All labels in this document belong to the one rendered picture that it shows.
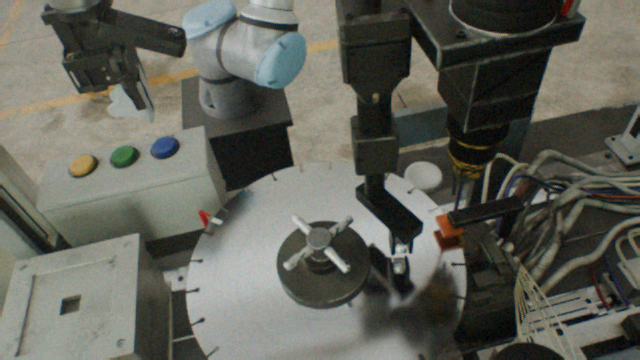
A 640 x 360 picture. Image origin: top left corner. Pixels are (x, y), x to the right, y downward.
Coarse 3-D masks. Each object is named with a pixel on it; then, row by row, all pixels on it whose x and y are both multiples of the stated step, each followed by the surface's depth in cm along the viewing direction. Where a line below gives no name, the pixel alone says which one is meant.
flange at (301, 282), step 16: (320, 224) 58; (288, 240) 57; (304, 240) 56; (336, 240) 54; (352, 240) 56; (288, 256) 55; (352, 256) 54; (368, 256) 54; (288, 272) 54; (304, 272) 53; (320, 272) 52; (336, 272) 53; (352, 272) 53; (368, 272) 53; (288, 288) 52; (304, 288) 52; (320, 288) 52; (336, 288) 52; (352, 288) 52; (320, 304) 51
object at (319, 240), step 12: (348, 216) 53; (300, 228) 53; (312, 228) 53; (324, 228) 52; (336, 228) 52; (312, 240) 51; (324, 240) 51; (300, 252) 51; (312, 252) 51; (324, 252) 51; (336, 252) 50; (288, 264) 50; (336, 264) 50
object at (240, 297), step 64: (256, 192) 64; (320, 192) 62; (192, 256) 58; (256, 256) 57; (384, 256) 55; (448, 256) 54; (192, 320) 52; (256, 320) 51; (320, 320) 50; (384, 320) 50; (448, 320) 49
